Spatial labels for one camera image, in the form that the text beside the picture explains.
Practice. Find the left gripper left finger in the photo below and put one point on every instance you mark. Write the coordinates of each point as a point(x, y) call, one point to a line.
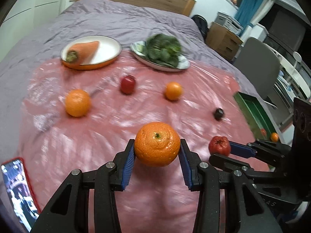
point(68, 209)

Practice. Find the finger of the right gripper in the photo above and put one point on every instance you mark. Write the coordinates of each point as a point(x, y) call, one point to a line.
point(242, 150)
point(229, 165)

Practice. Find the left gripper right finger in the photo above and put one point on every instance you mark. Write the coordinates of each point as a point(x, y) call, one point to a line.
point(245, 209)

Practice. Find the dark purple plum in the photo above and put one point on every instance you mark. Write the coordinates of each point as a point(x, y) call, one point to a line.
point(218, 114)

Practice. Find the mandarin orange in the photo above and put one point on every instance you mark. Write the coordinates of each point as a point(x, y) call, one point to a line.
point(157, 144)

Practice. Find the small back red apple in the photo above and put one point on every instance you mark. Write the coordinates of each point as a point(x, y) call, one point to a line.
point(127, 84)

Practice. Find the green rectangular tray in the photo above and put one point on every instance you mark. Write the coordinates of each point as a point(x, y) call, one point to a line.
point(255, 115)

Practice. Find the red smartphone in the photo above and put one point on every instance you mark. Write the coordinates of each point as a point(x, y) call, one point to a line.
point(20, 193)

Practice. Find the grey office chair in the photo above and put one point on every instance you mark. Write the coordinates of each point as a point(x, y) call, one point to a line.
point(261, 67)

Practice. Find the white desk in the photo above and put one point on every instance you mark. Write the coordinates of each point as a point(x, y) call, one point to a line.
point(293, 74)

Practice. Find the pink plastic sheet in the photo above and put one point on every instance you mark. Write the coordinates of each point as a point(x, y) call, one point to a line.
point(52, 143)

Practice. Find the white desk lamp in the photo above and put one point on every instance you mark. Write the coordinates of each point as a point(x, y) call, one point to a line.
point(297, 58)

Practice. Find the wooden nightstand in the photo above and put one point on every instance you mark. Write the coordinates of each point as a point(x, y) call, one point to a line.
point(223, 41)

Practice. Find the green leafy cabbage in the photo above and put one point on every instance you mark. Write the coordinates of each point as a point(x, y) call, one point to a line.
point(163, 50)

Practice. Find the white patterned plate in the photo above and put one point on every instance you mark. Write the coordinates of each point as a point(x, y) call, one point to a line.
point(136, 48)

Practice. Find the black backpack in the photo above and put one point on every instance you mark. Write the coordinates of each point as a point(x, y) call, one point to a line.
point(201, 24)

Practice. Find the right blue curtain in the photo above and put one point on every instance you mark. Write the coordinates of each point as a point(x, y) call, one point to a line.
point(246, 11)

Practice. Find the orange rimmed white plate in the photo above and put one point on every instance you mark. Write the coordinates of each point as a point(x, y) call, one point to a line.
point(108, 51)

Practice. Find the orange carrot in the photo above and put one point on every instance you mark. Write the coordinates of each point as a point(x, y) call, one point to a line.
point(80, 53)

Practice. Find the white wardrobe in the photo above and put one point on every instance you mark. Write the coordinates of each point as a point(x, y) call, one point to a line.
point(24, 16)

